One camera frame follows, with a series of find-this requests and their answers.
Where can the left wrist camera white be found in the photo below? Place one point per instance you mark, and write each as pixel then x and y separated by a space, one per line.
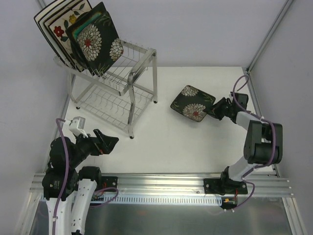
pixel 76 126

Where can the right aluminium frame post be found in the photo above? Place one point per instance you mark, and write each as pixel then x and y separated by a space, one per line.
pixel 273 28

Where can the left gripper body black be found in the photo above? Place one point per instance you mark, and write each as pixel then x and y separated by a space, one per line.
pixel 98 144

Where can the round cream plate brown rim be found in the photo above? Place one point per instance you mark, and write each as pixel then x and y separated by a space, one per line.
pixel 76 58

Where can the slotted cable duct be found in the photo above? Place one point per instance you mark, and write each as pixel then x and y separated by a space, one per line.
pixel 198 200

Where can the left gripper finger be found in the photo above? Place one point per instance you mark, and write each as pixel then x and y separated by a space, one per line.
pixel 100 138
pixel 108 144

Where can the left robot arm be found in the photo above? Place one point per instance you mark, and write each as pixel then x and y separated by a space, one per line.
pixel 68 192

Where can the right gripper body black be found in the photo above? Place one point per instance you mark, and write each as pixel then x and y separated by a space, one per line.
pixel 218 109

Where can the aluminium frame post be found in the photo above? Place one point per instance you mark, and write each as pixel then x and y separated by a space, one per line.
pixel 273 28
pixel 42 4

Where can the cream floral square plate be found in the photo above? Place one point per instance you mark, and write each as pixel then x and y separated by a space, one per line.
pixel 67 15
pixel 50 11

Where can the steel two-tier dish rack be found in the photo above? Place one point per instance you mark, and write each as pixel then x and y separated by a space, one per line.
pixel 120 95

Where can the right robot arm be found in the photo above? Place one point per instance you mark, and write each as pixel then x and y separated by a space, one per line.
pixel 263 146

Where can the left aluminium frame post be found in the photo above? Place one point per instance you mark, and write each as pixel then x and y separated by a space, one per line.
pixel 42 4

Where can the black dahlia square plate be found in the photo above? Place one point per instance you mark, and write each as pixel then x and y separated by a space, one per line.
pixel 193 103
pixel 112 47

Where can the white square plate black rim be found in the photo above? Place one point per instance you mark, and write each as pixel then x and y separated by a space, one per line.
pixel 36 19

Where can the aluminium mounting rail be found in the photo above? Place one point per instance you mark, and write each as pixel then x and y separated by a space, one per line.
pixel 266 185

